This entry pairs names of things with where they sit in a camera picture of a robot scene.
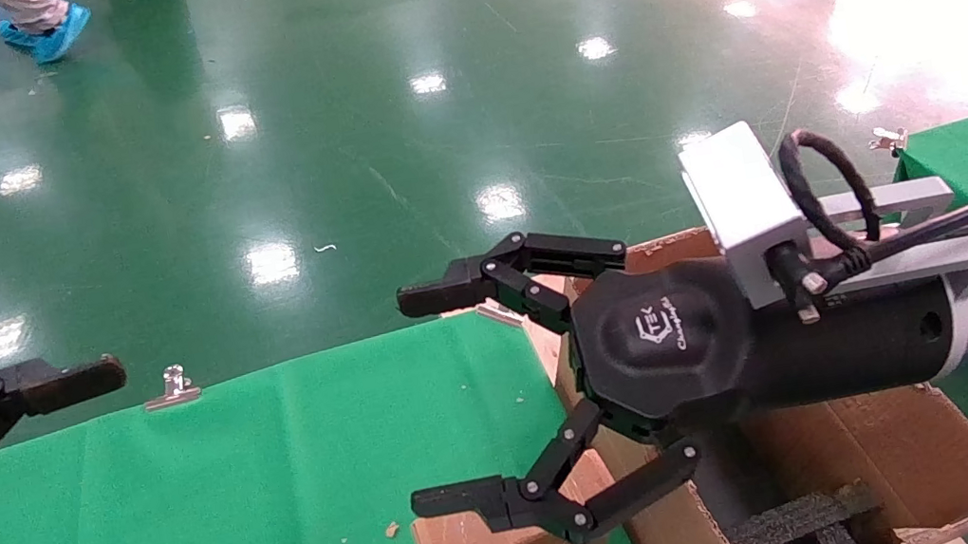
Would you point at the brown cardboard scrap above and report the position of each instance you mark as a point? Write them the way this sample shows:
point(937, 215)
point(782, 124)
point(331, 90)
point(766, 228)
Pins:
point(393, 528)

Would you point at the large green table cloth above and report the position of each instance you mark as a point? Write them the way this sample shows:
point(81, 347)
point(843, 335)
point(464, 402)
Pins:
point(284, 475)

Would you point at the silver binder clip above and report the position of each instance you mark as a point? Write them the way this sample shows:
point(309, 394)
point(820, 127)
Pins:
point(174, 395)
point(495, 312)
point(890, 141)

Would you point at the black cross foam insert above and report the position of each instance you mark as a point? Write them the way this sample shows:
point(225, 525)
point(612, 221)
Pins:
point(800, 522)

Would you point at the person's trouser leg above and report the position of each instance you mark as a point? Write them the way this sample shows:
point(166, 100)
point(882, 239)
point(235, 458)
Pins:
point(37, 8)

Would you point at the blue shoe cover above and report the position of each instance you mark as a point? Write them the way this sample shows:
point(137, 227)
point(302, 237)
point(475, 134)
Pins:
point(51, 39)

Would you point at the large open cardboard carton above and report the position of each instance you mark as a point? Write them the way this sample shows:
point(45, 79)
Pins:
point(904, 449)

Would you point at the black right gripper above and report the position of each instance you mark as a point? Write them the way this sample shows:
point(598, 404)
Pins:
point(667, 341)

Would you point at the white scrap on floor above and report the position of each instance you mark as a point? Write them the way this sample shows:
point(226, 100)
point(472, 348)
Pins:
point(325, 248)

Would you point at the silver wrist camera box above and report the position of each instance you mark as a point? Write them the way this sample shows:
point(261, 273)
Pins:
point(741, 195)

